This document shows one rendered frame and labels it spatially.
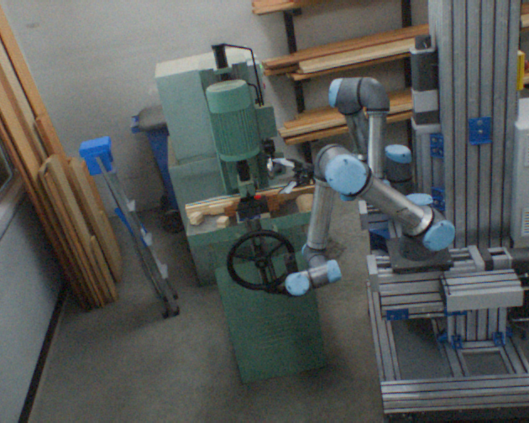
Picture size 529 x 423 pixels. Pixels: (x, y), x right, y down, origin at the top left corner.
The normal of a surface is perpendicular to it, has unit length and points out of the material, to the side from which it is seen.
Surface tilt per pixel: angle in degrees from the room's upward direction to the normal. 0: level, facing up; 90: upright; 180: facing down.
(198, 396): 1
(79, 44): 90
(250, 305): 90
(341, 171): 85
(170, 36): 90
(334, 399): 0
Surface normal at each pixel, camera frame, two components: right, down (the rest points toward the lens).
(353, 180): 0.07, 0.35
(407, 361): -0.17, -0.88
